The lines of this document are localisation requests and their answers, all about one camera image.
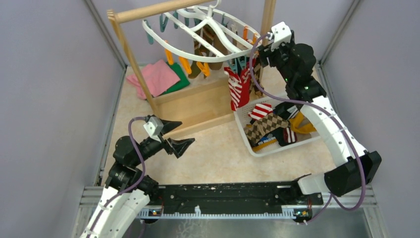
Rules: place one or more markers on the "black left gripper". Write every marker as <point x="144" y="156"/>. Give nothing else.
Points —
<point x="178" y="147"/>

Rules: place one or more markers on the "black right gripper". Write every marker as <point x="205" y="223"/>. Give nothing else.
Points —
<point x="265" y="52"/>

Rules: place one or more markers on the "teal clothes clip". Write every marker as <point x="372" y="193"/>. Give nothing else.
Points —
<point x="233" y="65"/>
<point x="242" y="61"/>

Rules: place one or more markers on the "red white striped sock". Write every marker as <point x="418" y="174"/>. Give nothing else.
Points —
<point x="235" y="86"/>

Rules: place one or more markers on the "beige argyle sock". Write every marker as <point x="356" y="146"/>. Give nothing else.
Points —
<point x="261" y="127"/>

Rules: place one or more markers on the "brown argyle sock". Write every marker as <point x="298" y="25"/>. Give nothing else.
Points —
<point x="257" y="74"/>

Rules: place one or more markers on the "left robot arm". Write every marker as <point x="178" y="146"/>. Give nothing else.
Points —
<point x="128" y="189"/>

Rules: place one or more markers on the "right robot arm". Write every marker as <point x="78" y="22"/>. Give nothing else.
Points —
<point x="355" y="165"/>

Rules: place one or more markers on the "wooden hanger rack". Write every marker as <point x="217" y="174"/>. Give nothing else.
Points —
<point x="200" y="107"/>

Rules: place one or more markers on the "orange clothes clip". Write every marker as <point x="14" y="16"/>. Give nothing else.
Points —
<point x="245" y="33"/>

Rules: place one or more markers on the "white round clip hanger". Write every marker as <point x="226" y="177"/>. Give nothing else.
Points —
<point x="228" y="29"/>

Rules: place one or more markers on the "pink cloth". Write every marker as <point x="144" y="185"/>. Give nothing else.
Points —
<point x="158" y="77"/>

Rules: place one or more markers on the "yellow sock in basket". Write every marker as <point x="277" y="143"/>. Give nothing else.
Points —
<point x="300" y="125"/>

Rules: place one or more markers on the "green cloth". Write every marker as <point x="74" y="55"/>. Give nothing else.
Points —
<point x="183" y="81"/>

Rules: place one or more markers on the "white plastic laundry basket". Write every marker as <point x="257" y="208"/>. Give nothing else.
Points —
<point x="242" y="119"/>

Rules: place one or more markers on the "black sock in basket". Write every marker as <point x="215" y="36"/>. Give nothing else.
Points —
<point x="283" y="136"/>

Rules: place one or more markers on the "olive striped hanging sock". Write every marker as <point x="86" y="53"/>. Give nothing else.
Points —
<point x="208" y="35"/>

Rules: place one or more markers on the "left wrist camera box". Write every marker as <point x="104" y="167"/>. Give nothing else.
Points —
<point x="153" y="127"/>

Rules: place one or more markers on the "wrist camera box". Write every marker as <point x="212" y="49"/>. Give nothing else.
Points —
<point x="153" y="127"/>
<point x="280" y="33"/>

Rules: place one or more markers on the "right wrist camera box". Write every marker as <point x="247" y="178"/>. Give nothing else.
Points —
<point x="280" y="33"/>

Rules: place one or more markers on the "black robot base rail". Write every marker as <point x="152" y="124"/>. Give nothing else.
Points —
<point x="250" y="200"/>

